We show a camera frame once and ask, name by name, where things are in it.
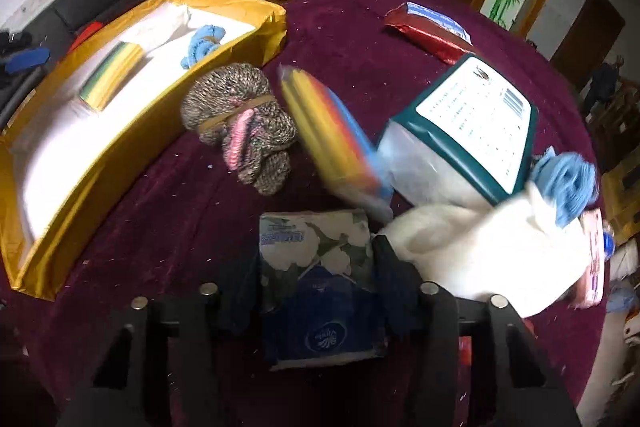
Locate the yellow gift box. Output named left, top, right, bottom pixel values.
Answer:
left=0, top=0, right=289, bottom=304

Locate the wooden chair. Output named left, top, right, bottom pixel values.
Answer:
left=589, top=77, right=640, bottom=174

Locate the brown wooden door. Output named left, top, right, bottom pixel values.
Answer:
left=549, top=0, right=627, bottom=94

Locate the blue yarn bundle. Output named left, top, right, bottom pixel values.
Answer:
left=179, top=24, right=227, bottom=70

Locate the pink tissue pack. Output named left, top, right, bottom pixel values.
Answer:
left=569, top=208, right=610, bottom=309

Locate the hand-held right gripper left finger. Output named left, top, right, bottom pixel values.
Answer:
left=57, top=256, right=262, bottom=427

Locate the brown pink yarn bundle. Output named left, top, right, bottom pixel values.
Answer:
left=180, top=63, right=299, bottom=196

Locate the teal storage bin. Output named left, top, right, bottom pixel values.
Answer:
left=376, top=53, right=539, bottom=208

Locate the blue knitted cloth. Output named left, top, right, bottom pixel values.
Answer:
left=531, top=147, right=599, bottom=229

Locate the blue white floral tissue pack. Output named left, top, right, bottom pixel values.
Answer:
left=259, top=209, right=390, bottom=370

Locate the maroon tablecloth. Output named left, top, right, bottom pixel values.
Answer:
left=0, top=0, right=608, bottom=427

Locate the rainbow striped cloth pack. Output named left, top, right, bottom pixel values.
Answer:
left=279, top=66, right=397, bottom=224

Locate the white towel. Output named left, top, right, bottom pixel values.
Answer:
left=377, top=183, right=592, bottom=317

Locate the red snack packet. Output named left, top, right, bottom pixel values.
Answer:
left=383, top=2, right=474, bottom=66

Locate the black sofa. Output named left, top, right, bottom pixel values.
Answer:
left=0, top=0, right=211, bottom=118

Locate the yellow green sponge pack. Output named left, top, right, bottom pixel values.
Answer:
left=77, top=41, right=147, bottom=112

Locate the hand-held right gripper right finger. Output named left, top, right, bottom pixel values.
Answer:
left=371, top=236, right=582, bottom=427

